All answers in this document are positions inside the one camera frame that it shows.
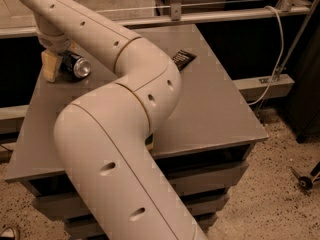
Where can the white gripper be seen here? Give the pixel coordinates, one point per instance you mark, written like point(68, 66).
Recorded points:
point(53, 44)

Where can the green yellow sponge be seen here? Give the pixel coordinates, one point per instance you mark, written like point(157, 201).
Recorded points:
point(149, 142)

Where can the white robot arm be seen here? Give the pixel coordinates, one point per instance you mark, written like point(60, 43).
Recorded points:
point(100, 136)

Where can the black snack packet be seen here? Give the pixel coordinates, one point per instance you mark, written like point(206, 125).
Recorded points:
point(182, 59)

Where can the metal railing frame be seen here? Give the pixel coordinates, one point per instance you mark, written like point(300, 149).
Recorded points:
point(18, 21)

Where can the blue pepsi can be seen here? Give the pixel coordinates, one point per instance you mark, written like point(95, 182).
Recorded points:
point(75, 64)

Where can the grey drawer cabinet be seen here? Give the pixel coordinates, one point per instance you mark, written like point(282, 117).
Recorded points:
point(201, 148)

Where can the shoe tip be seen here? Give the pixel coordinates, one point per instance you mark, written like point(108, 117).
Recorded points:
point(10, 233)

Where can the black caster wheel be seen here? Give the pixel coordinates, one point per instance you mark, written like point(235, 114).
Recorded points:
point(305, 182)

